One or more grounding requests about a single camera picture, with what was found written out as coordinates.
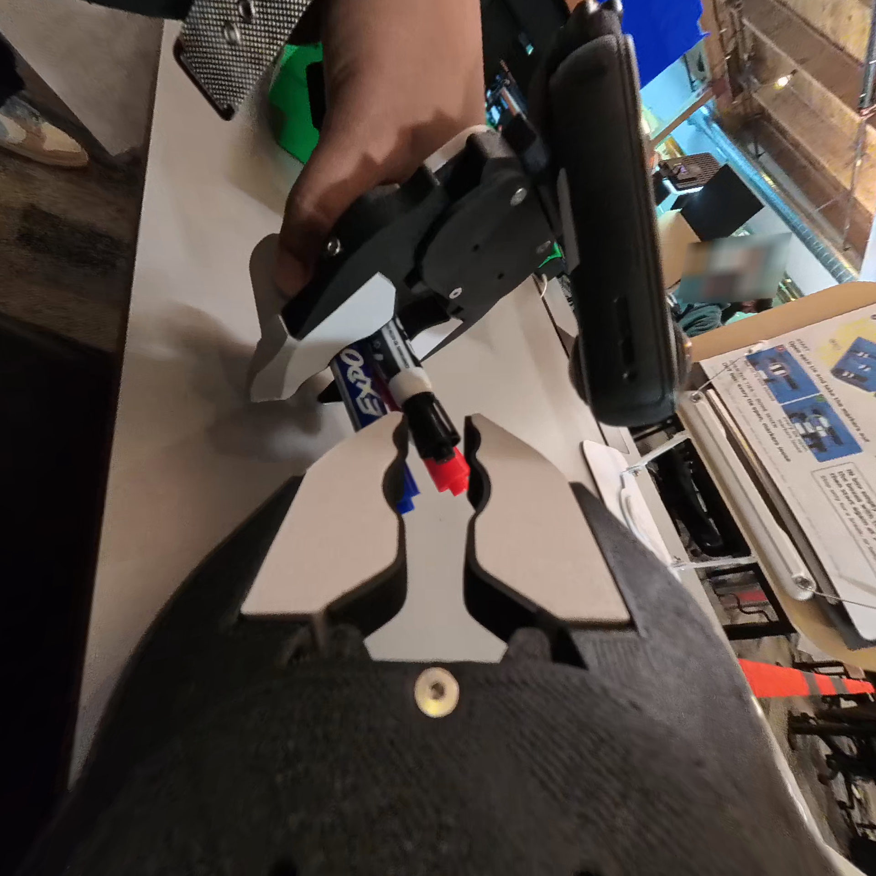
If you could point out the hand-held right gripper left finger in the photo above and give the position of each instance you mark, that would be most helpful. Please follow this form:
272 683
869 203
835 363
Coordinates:
335 540

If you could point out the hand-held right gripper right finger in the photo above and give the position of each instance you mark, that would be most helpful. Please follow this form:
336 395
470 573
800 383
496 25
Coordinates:
540 547

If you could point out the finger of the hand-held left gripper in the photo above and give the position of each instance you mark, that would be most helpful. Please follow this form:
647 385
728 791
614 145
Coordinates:
438 342
328 335

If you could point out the blue dry erase marker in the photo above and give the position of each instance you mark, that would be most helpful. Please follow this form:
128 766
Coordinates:
359 383

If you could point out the black dry erase marker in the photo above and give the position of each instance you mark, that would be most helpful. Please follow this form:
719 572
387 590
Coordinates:
417 404

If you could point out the red dry erase marker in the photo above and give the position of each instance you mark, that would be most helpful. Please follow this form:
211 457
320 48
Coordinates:
448 472

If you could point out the person's left hand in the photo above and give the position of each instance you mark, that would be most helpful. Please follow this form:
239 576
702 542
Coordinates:
397 102

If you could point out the white flat pad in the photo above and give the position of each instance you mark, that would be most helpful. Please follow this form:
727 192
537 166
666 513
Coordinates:
616 479

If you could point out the green plastic bin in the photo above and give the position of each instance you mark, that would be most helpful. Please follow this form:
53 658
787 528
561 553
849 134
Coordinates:
291 102

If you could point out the blue screen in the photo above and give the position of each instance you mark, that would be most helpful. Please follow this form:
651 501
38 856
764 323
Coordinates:
664 27

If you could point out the orange black striped bar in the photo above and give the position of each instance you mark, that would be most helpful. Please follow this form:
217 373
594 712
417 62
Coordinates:
807 679

